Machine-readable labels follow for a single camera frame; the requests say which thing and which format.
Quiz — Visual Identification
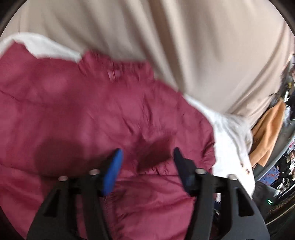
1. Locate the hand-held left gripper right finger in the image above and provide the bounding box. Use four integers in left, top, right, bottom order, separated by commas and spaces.
173, 147, 270, 240

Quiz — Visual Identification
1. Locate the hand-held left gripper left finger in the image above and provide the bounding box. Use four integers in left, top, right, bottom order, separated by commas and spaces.
26, 148, 123, 240

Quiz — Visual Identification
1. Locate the maroon puffer jacket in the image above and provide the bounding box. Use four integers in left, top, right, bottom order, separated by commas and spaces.
0, 43, 219, 240

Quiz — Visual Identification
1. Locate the white buttoned garment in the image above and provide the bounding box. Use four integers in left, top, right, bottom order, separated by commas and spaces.
0, 32, 257, 199

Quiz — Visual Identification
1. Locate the orange cloth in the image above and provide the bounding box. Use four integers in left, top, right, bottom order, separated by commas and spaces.
249, 99, 287, 167

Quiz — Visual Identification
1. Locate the beige curtain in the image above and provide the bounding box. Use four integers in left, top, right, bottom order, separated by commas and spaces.
1, 0, 295, 126

